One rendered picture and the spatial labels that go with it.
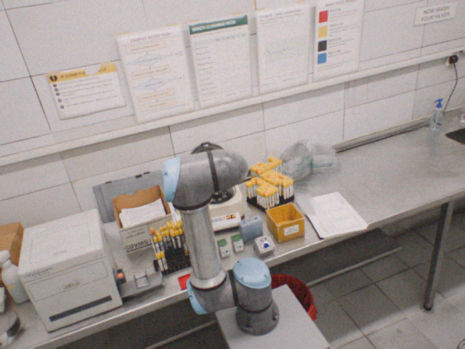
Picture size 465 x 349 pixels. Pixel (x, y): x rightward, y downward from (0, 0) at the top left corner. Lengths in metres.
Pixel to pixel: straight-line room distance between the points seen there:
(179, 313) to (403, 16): 2.08
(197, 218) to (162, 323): 1.33
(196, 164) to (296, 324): 0.68
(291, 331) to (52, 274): 0.83
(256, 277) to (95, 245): 0.59
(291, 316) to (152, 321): 1.13
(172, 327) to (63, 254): 1.00
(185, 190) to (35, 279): 0.70
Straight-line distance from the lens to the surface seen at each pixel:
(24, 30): 1.84
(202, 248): 1.15
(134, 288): 1.64
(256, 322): 1.36
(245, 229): 1.73
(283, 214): 1.85
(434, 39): 2.71
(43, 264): 1.50
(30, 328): 1.75
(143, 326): 2.37
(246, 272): 1.26
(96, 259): 1.49
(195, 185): 1.02
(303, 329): 1.40
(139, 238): 1.83
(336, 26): 2.21
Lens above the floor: 2.03
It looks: 30 degrees down
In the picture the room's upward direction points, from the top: 7 degrees counter-clockwise
